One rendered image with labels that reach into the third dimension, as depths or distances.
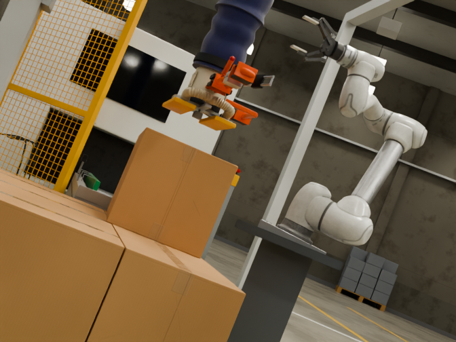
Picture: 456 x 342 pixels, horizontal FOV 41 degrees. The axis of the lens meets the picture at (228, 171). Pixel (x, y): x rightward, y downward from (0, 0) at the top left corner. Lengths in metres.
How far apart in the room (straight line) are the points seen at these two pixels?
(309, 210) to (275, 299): 0.44
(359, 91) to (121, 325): 1.41
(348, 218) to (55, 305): 1.48
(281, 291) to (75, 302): 1.25
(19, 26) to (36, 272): 2.22
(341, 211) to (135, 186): 0.99
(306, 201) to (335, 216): 0.16
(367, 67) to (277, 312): 1.16
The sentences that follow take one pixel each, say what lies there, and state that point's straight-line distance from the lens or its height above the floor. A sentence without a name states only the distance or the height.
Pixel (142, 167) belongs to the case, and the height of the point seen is 0.79.
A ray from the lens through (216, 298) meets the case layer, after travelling 1.87.
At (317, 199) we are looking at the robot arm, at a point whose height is 0.98.
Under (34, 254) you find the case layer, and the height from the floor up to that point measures 0.44.
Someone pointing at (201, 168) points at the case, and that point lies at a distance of 2.42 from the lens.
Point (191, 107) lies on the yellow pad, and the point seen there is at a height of 1.10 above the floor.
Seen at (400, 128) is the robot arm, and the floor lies 1.47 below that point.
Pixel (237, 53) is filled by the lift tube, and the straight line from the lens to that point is 2.71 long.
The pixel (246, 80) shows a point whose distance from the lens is 2.14.
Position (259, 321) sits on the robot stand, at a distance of 2.84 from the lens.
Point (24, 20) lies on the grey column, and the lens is 3.80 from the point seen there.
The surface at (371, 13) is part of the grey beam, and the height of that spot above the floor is 3.10.
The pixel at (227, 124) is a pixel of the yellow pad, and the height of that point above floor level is 1.10.
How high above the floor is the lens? 0.74
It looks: 4 degrees up
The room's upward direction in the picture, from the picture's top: 23 degrees clockwise
